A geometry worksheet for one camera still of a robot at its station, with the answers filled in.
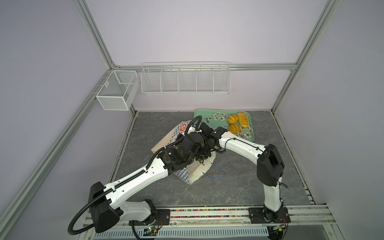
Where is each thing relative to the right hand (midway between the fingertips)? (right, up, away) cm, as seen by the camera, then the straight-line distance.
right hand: (192, 159), depth 82 cm
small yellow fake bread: (+29, +17, +23) cm, 40 cm away
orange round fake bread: (+30, +24, +29) cm, 48 cm away
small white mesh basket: (-52, +44, +20) cm, 70 cm away
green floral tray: (+33, +22, +29) cm, 49 cm away
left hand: (-1, +15, -10) cm, 18 cm away
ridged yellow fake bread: (+38, +23, +30) cm, 53 cm away
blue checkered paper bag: (-5, -6, -8) cm, 11 cm away
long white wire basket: (-5, +51, +15) cm, 53 cm away
